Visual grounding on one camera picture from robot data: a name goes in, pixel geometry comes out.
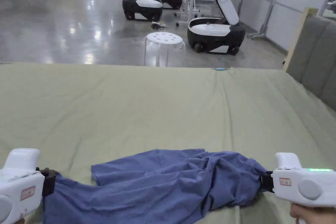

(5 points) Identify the bed with pale green sheet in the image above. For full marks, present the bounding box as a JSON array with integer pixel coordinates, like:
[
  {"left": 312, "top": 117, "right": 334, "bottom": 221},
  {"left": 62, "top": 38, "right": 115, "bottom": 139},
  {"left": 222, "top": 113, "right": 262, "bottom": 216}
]
[{"left": 0, "top": 62, "right": 336, "bottom": 224}]

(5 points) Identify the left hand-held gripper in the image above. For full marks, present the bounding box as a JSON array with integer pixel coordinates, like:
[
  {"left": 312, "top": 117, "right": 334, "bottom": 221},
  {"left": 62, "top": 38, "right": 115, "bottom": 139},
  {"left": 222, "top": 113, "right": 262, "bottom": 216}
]
[{"left": 0, "top": 148, "right": 57, "bottom": 224}]

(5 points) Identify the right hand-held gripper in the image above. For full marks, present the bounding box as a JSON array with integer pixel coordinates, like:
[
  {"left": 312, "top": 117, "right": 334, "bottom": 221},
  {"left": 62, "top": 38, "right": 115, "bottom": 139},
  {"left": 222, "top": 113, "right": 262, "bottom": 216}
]
[{"left": 259, "top": 152, "right": 336, "bottom": 208}]

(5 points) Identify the person's right hand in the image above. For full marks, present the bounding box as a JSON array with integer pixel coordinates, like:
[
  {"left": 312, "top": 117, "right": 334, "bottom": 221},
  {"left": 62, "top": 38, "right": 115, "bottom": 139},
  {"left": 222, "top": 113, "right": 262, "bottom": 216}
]
[{"left": 290, "top": 204, "right": 336, "bottom": 224}]

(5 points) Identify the white round plastic stool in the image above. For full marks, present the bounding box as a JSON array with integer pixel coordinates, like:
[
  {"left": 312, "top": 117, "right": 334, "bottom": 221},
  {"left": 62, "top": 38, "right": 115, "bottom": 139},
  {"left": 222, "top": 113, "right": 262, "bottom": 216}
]
[{"left": 143, "top": 31, "right": 186, "bottom": 68}]

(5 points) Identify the dark blue shirt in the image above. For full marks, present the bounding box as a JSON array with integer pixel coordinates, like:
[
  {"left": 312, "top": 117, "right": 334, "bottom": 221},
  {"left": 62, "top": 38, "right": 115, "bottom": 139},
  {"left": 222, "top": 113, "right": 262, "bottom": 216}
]
[{"left": 43, "top": 148, "right": 269, "bottom": 224}]

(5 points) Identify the grey padded headboard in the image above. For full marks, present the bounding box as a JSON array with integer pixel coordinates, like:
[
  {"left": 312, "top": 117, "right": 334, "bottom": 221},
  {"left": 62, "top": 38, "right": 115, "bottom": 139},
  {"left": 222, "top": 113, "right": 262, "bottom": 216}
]
[{"left": 283, "top": 7, "right": 336, "bottom": 110}]

